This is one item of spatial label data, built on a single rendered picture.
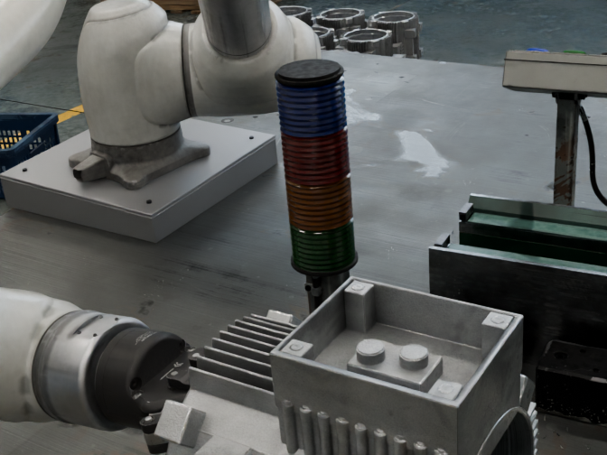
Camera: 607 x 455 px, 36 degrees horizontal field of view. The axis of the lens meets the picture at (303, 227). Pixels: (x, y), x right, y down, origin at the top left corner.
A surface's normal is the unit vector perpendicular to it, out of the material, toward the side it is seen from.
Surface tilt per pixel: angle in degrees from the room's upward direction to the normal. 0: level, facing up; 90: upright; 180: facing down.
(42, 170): 2
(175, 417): 45
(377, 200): 0
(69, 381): 68
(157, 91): 93
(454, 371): 0
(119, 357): 32
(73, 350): 37
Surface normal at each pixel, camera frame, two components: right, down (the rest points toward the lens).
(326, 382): -0.52, 0.42
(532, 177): -0.08, -0.89
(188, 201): 0.84, 0.18
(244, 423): -0.37, -0.48
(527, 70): -0.45, 0.04
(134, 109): 0.23, 0.50
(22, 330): 0.72, -0.30
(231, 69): -0.16, 0.55
